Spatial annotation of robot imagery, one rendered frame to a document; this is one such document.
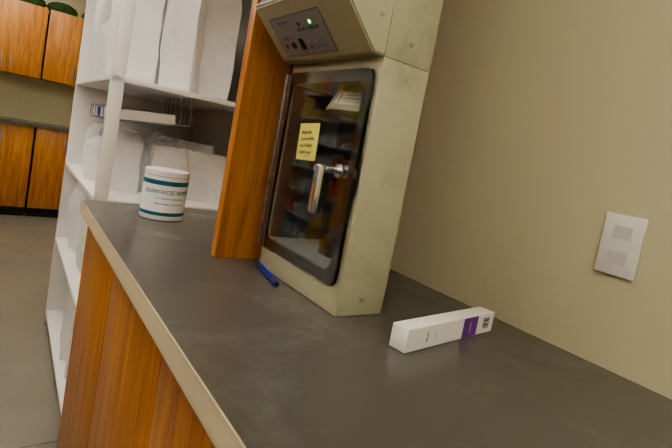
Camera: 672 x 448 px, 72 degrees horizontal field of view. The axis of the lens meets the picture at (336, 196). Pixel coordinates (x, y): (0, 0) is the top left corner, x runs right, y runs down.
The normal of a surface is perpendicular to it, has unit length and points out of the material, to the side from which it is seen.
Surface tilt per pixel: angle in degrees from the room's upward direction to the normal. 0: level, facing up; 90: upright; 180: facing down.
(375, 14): 90
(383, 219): 90
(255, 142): 90
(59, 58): 90
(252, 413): 0
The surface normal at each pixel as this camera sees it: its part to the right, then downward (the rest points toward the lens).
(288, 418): 0.18, -0.98
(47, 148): 0.57, 0.18
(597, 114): -0.80, -0.10
